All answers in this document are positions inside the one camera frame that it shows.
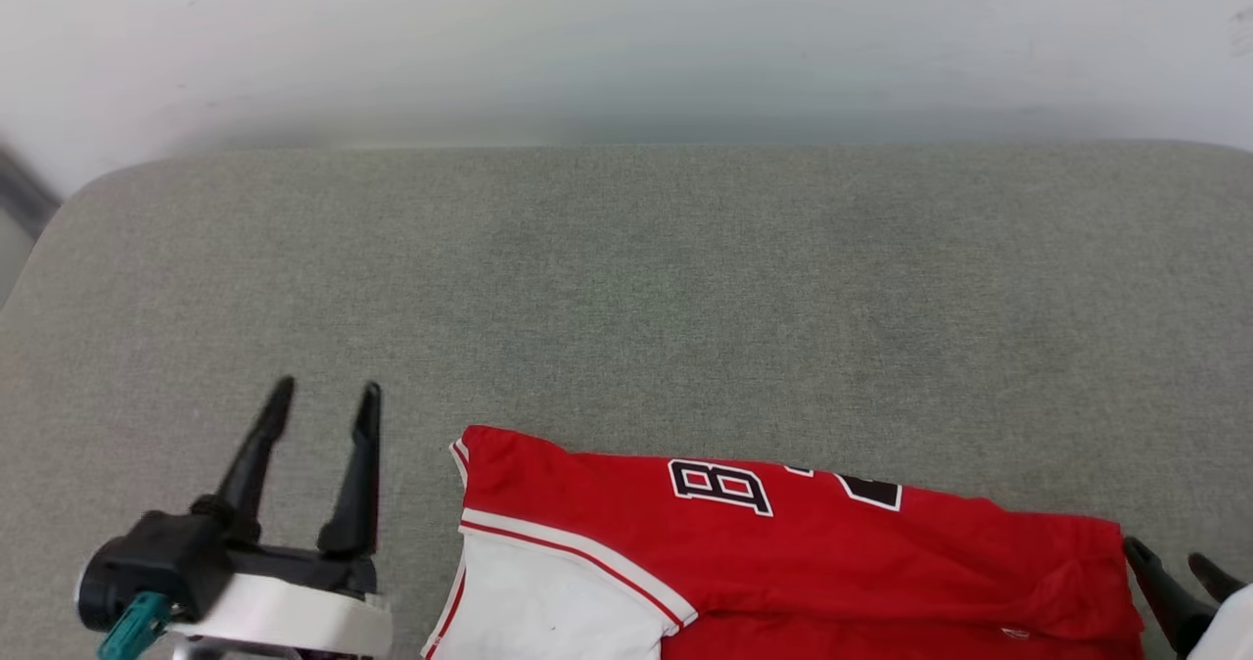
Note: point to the grey fabric sofa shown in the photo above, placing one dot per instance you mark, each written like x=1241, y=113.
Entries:
x=685, y=298

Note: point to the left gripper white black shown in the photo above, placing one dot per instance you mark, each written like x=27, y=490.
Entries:
x=294, y=611

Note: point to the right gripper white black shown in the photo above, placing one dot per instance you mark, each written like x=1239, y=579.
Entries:
x=1229, y=631

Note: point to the red Bulls basketball jersey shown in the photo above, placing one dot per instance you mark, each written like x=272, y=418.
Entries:
x=832, y=562

